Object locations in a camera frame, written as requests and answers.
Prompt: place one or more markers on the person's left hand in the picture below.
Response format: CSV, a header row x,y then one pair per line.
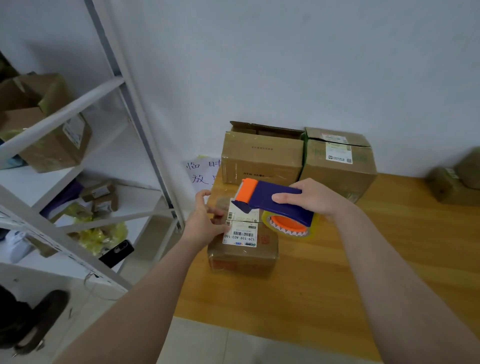
x,y
201,225

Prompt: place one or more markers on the person's right hand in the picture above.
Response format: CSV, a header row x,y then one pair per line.
x,y
319,199

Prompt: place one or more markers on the cube red-printed cardboard box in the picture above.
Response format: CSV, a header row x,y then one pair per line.
x,y
244,255

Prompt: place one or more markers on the blue orange tape dispenser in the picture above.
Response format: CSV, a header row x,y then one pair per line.
x,y
266,195

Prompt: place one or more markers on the stack of cardboard boxes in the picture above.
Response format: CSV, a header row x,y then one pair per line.
x,y
259,154

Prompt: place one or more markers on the box barcode label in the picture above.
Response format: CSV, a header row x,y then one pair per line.
x,y
450,189

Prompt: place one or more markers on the small open-flap cardboard box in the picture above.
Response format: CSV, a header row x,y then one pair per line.
x,y
470,169

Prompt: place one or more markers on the person's left forearm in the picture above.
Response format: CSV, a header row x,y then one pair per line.
x,y
124,315

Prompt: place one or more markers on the black mobile phone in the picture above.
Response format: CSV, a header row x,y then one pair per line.
x,y
116,253

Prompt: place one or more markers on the yellow plastic bag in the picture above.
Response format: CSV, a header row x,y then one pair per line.
x,y
101,238

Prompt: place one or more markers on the small open carton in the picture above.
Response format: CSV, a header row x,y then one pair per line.
x,y
99,196

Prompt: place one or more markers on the wooden table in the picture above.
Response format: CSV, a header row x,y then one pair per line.
x,y
420,247

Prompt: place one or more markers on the dark blue bag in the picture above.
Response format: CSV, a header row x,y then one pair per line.
x,y
64,199

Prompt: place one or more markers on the grey metal shelf rack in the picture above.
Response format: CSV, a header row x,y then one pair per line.
x,y
60,120

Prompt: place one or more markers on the large worn shelf carton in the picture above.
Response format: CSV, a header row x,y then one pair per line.
x,y
45,139

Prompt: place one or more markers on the white plastic bag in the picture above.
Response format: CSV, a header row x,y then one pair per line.
x,y
15,246

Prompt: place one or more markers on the white paper wall sign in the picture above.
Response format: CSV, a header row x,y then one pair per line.
x,y
201,172

